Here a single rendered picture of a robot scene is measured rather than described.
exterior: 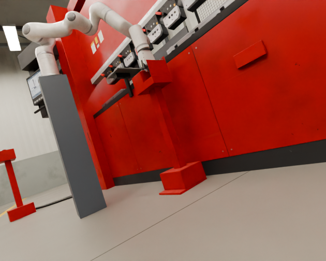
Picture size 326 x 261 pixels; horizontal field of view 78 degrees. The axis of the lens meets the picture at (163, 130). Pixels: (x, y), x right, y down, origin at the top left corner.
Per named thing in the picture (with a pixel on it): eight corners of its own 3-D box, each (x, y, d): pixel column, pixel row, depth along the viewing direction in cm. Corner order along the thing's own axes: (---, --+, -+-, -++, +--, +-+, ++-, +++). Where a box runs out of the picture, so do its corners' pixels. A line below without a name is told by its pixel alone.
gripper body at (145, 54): (146, 53, 135) (152, 68, 135) (134, 53, 128) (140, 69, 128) (152, 46, 129) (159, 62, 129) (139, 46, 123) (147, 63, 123)
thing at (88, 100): (98, 190, 247) (45, 18, 261) (150, 168, 305) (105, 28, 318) (106, 189, 229) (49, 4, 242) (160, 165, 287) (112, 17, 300)
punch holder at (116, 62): (116, 76, 209) (111, 62, 210) (122, 76, 215) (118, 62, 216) (123, 70, 198) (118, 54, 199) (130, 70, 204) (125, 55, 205)
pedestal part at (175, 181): (159, 194, 127) (153, 176, 128) (185, 180, 143) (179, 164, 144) (180, 194, 112) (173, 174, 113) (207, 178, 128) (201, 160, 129)
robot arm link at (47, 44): (32, 58, 147) (23, 28, 149) (53, 64, 165) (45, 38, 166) (44, 51, 144) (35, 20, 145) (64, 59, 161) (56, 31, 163)
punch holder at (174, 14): (165, 28, 151) (159, 8, 152) (173, 30, 156) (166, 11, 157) (179, 15, 140) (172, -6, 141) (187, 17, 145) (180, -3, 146)
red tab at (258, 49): (237, 68, 106) (233, 56, 106) (239, 68, 107) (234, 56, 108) (266, 53, 95) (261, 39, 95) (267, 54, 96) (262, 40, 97)
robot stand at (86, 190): (80, 219, 132) (38, 76, 138) (77, 215, 148) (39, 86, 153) (106, 207, 141) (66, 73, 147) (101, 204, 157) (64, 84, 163)
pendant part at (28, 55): (34, 118, 255) (16, 56, 260) (53, 117, 277) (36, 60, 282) (58, 103, 231) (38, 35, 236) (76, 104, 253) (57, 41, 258)
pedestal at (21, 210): (9, 220, 237) (-10, 153, 242) (33, 211, 254) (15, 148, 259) (10, 222, 222) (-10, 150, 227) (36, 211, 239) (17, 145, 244)
